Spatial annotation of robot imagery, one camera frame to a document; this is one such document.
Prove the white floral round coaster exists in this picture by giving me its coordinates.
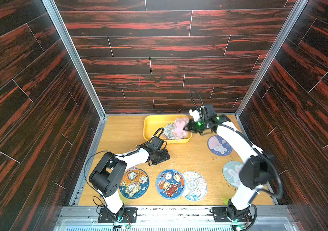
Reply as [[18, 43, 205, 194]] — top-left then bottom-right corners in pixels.
[[163, 123, 175, 140]]

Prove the yellow plastic storage box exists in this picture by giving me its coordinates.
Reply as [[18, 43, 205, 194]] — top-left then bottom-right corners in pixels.
[[143, 114, 192, 144]]

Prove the purple bunny round coaster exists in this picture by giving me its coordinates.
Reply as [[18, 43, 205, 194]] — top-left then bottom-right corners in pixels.
[[207, 135, 233, 157]]

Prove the pink flower coaster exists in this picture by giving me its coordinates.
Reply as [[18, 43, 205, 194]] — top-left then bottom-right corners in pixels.
[[173, 117, 189, 140]]

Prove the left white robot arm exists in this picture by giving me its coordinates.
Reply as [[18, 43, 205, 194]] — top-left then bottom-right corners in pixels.
[[85, 136, 170, 218]]

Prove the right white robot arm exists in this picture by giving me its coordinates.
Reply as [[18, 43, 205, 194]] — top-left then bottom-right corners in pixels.
[[184, 104, 283, 221]]

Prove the blue cartoon round coaster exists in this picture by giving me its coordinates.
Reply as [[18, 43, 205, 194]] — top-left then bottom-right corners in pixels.
[[155, 169, 186, 200]]

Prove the orange cartoon round coaster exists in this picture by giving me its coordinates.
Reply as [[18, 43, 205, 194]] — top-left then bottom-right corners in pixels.
[[119, 169, 149, 199]]

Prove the white wave round coaster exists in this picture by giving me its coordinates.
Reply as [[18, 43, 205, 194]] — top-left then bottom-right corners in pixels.
[[182, 171, 208, 202]]

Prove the green bunny round coaster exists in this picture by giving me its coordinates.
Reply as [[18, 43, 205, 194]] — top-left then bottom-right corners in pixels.
[[222, 161, 244, 188]]

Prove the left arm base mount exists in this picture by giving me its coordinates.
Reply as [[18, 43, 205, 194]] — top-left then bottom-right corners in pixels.
[[98, 206, 138, 224]]

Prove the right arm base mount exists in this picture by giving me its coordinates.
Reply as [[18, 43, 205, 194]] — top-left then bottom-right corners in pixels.
[[210, 199, 253, 223]]

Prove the right metal frame post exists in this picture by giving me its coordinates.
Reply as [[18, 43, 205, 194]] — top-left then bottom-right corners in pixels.
[[235, 0, 308, 119]]

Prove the metal frame post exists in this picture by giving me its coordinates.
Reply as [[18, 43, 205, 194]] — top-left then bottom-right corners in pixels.
[[235, 0, 308, 119], [41, 0, 107, 119]]

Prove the left metal frame post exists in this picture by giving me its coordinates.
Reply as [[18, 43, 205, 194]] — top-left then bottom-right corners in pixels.
[[41, 0, 107, 119]]

